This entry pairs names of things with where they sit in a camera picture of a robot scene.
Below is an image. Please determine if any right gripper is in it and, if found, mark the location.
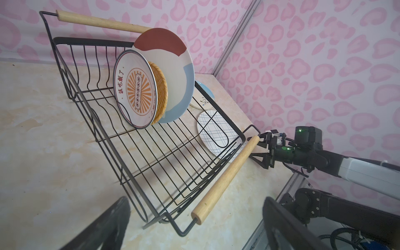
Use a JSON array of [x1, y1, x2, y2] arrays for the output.
[[249, 131, 294, 169]]

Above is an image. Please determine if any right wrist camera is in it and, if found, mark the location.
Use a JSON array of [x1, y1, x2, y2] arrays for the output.
[[270, 130, 286, 146]]

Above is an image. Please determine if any black wire dish rack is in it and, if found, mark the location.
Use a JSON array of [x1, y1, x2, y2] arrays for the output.
[[40, 11, 259, 236]]

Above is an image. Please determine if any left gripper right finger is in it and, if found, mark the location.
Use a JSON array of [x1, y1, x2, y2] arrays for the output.
[[263, 197, 328, 250]]

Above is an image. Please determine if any orange sunburst plate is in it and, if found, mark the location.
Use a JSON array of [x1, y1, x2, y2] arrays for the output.
[[113, 50, 158, 129]]

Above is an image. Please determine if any white plaid plate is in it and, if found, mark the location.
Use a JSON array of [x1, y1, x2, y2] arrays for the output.
[[197, 110, 241, 158]]

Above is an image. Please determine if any orange woven plate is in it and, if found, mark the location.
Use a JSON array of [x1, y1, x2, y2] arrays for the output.
[[149, 61, 168, 125]]

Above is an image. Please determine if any aluminium frame strut right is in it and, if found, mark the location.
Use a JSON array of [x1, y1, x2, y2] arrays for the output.
[[212, 0, 262, 77]]

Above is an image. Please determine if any cream blue plate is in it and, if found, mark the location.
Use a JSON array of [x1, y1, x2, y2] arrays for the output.
[[190, 81, 215, 110]]

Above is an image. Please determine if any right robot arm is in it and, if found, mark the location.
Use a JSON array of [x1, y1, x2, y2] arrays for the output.
[[250, 126, 400, 250]]

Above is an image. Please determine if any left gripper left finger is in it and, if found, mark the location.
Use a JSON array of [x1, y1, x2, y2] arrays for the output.
[[62, 196, 131, 250]]

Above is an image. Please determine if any large pink blue plate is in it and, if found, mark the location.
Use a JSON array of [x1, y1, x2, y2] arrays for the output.
[[132, 28, 195, 124]]

